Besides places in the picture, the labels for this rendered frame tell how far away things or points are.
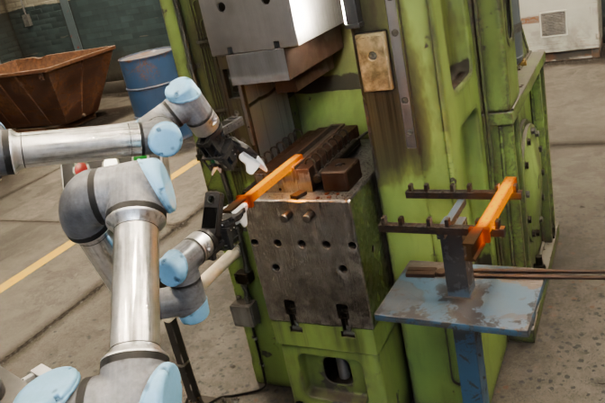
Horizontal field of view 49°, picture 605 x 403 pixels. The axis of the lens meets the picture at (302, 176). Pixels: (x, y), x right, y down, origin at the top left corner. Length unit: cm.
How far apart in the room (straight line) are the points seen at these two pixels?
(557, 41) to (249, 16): 542
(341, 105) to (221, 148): 81
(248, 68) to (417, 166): 59
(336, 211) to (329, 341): 49
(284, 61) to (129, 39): 830
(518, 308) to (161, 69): 526
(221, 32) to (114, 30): 832
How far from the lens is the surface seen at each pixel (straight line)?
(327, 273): 208
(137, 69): 660
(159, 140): 146
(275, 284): 220
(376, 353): 219
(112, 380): 116
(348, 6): 192
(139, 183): 130
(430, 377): 244
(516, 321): 173
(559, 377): 266
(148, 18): 986
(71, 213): 137
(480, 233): 153
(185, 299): 161
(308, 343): 228
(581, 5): 704
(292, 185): 205
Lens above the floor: 164
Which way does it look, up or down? 20 degrees down
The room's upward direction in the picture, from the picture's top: 12 degrees counter-clockwise
